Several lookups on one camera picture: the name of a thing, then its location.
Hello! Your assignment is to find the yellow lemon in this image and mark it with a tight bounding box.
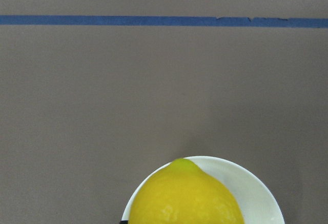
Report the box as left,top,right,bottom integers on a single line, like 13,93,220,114
128,158,244,223

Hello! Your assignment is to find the white plate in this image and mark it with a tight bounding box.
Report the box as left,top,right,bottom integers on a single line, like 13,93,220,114
121,156,284,223

